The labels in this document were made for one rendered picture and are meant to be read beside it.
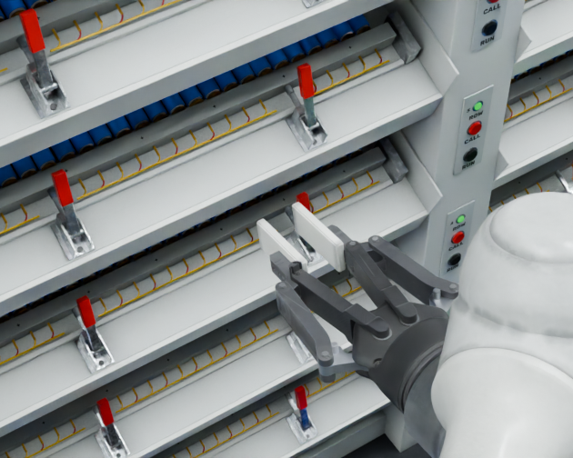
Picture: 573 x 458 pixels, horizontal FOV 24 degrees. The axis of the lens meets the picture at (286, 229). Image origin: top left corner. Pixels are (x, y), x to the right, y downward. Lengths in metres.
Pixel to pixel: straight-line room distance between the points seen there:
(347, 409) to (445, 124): 0.52
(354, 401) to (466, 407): 1.11
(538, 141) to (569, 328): 0.94
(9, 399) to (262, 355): 0.37
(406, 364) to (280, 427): 0.86
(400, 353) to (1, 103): 0.41
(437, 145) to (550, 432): 0.79
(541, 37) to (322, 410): 0.62
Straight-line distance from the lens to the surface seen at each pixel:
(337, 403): 1.83
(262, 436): 1.80
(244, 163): 1.34
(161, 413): 1.60
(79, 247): 1.28
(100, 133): 1.31
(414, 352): 0.96
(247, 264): 1.48
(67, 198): 1.24
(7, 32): 1.15
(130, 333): 1.44
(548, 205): 0.75
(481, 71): 1.44
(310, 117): 1.34
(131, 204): 1.30
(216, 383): 1.62
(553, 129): 1.67
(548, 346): 0.73
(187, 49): 1.18
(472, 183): 1.58
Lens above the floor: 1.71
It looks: 50 degrees down
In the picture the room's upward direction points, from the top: straight up
